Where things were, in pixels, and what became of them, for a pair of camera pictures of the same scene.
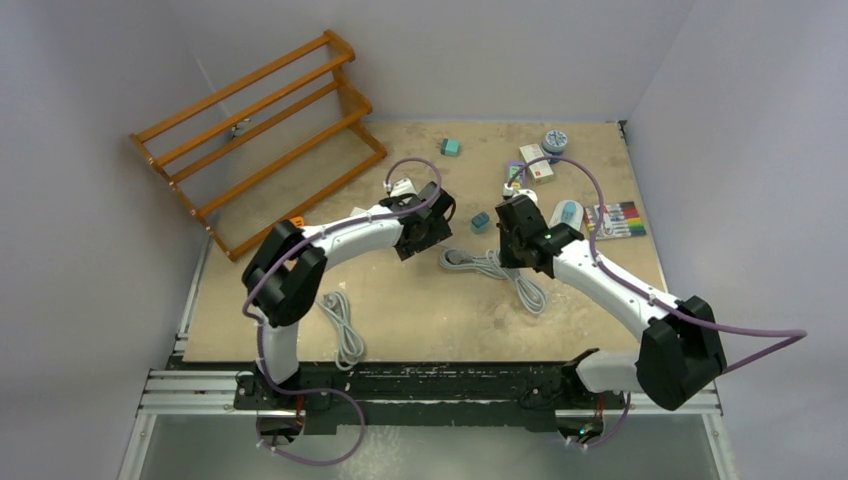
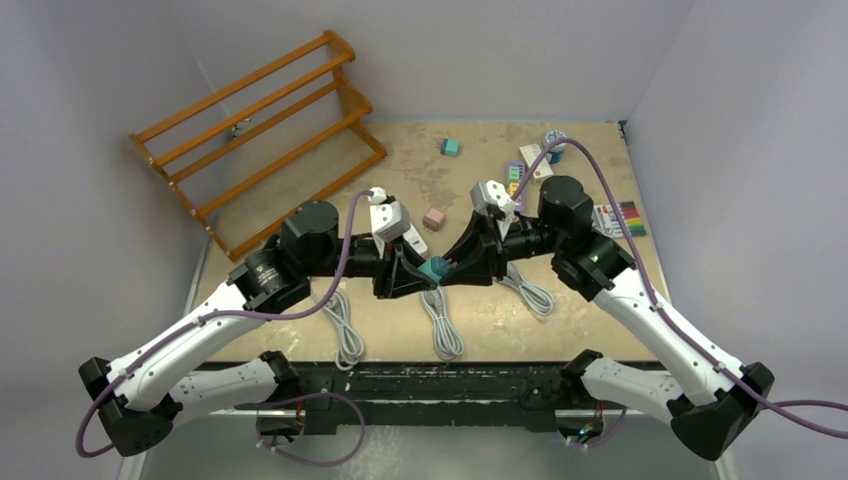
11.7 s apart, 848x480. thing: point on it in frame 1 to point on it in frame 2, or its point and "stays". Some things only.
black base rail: [414, 397] stays
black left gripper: [437, 232] to [406, 279]
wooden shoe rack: [259, 153] stays
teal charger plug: [450, 147] stays
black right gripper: [508, 261] to [479, 255]
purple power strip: [512, 168] stays
